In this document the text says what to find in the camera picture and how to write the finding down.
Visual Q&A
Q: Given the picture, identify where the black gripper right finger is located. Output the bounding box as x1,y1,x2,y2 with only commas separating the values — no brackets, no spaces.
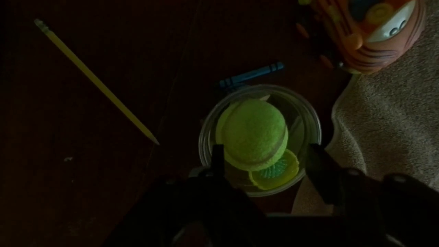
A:
305,143,439,247

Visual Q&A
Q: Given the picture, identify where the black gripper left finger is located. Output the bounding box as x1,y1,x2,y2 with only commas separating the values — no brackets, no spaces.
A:
101,144,240,247

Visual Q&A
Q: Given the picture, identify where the green tennis ball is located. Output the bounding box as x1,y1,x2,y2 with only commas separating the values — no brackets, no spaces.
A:
214,96,290,173

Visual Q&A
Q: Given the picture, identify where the clear plastic cup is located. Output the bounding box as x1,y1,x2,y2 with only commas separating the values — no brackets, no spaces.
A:
196,84,323,199

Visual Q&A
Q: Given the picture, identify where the beige towel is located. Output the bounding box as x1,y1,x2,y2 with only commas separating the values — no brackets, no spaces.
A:
292,0,439,217

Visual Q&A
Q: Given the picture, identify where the blue marker pen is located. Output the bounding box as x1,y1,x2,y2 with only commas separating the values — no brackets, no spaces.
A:
216,60,286,91

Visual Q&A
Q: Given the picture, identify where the yellow pencil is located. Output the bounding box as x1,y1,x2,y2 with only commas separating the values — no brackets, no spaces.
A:
31,16,160,147

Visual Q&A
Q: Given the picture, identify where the orange tiger toy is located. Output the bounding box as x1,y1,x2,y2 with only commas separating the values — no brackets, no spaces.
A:
294,0,428,77

